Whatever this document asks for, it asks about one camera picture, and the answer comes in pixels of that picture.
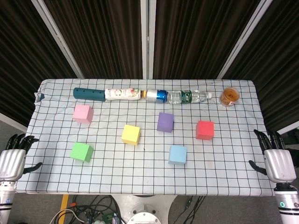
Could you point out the green foam cube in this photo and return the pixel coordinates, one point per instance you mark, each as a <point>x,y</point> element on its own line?
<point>80,152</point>

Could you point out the teal cylindrical case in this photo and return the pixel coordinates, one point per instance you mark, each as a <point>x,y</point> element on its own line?
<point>88,94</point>

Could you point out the white black grid tablecloth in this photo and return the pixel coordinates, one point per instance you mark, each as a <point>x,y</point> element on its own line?
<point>149,175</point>

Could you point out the purple foam cube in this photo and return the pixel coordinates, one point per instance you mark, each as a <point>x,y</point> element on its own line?
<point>165,122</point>

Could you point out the clear cup with orange contents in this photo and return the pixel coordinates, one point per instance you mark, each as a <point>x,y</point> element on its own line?
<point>229,96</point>

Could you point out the clear green-label water bottle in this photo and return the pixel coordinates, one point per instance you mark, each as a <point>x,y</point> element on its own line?
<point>187,97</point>

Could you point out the red foam cube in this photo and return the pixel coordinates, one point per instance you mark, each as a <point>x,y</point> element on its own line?
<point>205,130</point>

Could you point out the yellow floor tape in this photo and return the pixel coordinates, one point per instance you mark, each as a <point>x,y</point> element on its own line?
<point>64,201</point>

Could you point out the white floral drink bottle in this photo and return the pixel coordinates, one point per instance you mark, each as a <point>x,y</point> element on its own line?
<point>121,94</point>

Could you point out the white aluminium frame post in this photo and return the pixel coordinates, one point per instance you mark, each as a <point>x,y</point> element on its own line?
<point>244,39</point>
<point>58,39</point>
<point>147,35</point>

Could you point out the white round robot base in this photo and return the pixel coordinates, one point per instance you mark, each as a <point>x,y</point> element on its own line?
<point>144,210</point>

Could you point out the black pleated curtain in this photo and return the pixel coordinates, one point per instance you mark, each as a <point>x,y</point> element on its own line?
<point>194,35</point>
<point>98,35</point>
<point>280,58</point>
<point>18,58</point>

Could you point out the pink foam cube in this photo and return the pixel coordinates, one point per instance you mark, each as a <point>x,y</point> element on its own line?
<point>81,114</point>

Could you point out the silver blue drink can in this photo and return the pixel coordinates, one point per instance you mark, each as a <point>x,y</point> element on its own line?
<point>156,95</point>

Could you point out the white aluminium frame bar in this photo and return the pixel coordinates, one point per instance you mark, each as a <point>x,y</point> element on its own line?
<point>286,130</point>
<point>12,122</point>

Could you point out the teal tape piece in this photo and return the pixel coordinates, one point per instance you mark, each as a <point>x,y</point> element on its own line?
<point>41,96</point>

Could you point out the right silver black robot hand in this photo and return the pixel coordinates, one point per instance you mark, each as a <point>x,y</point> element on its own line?
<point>279,165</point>

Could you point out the yellow foam cube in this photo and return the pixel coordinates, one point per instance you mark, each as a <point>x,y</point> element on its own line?
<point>130,135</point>

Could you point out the light blue foam cube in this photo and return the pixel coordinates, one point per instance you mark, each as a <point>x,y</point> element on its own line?
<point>177,155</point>

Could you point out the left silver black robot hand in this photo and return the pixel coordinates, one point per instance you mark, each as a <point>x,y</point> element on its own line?
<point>11,163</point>

